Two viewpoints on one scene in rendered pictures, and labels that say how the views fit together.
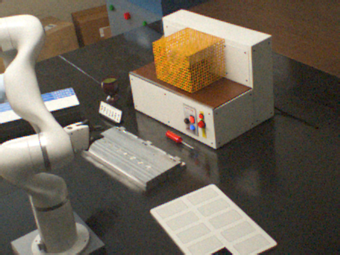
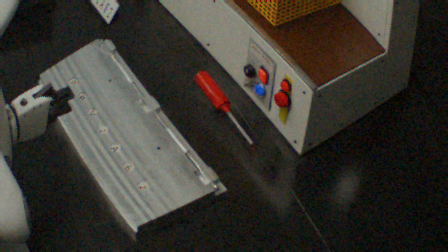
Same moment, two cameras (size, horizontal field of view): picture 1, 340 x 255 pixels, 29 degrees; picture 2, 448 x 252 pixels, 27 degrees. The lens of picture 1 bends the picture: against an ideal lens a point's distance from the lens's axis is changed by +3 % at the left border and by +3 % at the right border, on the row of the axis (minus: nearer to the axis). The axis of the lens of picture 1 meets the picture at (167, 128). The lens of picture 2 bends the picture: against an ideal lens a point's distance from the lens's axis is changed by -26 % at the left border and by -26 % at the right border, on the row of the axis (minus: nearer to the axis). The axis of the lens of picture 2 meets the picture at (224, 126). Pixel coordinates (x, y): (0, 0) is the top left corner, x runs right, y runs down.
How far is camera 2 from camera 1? 93 cm
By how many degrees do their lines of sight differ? 21
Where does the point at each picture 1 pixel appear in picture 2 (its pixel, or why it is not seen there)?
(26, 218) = not seen: outside the picture
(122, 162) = (95, 153)
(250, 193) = not seen: outside the picture
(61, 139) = (13, 211)
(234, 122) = (348, 105)
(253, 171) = (352, 230)
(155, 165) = (160, 183)
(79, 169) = not seen: hidden behind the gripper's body
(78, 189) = (27, 185)
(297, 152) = (422, 192)
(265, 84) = (404, 46)
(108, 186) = (70, 198)
